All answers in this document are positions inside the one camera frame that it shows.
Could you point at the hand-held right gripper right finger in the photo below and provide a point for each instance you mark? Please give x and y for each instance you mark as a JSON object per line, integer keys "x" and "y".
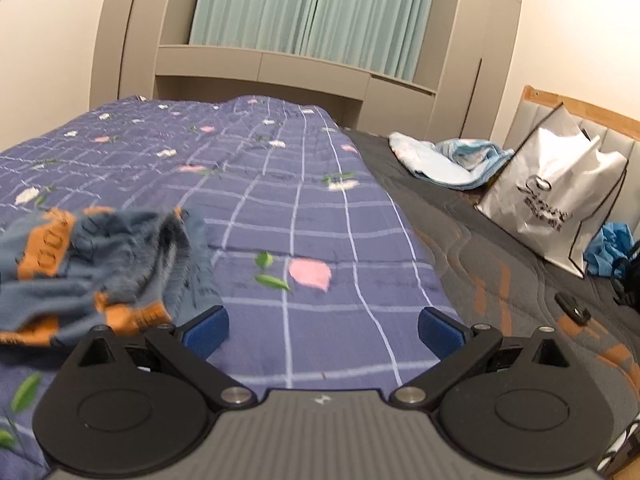
{"x": 441, "y": 332}

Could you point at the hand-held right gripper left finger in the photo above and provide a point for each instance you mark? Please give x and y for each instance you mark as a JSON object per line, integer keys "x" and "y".
{"x": 206, "y": 332}

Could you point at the blue pants with orange cars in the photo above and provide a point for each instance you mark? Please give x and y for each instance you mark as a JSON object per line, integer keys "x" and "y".
{"x": 110, "y": 265}

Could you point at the dark grey quilted mattress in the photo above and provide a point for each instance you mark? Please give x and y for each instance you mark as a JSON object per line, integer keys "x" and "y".
{"x": 500, "y": 270}

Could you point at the small black device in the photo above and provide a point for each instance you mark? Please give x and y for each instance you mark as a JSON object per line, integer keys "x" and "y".
{"x": 574, "y": 307}

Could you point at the light blue crumpled cloth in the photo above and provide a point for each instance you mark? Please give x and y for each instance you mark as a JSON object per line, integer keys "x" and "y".
{"x": 450, "y": 162}

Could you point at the white shopping bag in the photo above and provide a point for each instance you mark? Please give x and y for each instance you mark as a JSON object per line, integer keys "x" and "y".
{"x": 550, "y": 195}

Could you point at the blue checked floral blanket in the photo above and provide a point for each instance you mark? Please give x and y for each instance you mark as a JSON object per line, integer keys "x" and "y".
{"x": 325, "y": 200}

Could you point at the blue cloth by headboard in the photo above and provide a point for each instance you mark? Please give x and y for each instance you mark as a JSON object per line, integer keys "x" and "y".
{"x": 607, "y": 252}

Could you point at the beige built-in wardrobe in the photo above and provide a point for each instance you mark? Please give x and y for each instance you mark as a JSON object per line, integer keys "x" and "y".
{"x": 310, "y": 77}

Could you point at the teal curtain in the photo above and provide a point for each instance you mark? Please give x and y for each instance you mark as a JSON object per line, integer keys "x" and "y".
{"x": 320, "y": 10}

